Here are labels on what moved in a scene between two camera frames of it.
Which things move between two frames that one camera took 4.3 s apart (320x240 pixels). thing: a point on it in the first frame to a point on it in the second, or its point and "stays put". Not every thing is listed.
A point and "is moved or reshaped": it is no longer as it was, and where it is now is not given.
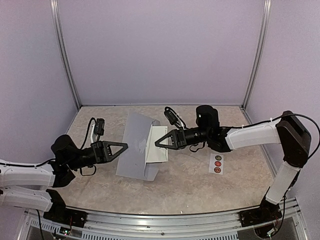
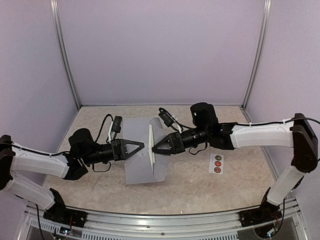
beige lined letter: x=165 y=142 is moved or reshaped
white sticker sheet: x=216 y=164 stays put
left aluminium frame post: x=55 y=16 stays put
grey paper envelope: x=131 y=161 is moved or reshaped
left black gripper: x=102 y=152 to x=120 y=153
